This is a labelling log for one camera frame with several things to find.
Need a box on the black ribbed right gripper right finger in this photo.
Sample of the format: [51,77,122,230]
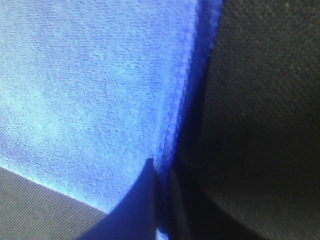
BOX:
[168,167,250,240]

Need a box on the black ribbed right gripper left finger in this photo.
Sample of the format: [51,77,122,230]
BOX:
[77,158,157,240]

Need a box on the blue microfiber towel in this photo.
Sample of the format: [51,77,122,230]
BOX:
[0,0,225,240]

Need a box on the black table cloth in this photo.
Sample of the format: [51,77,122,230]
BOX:
[0,0,320,240]

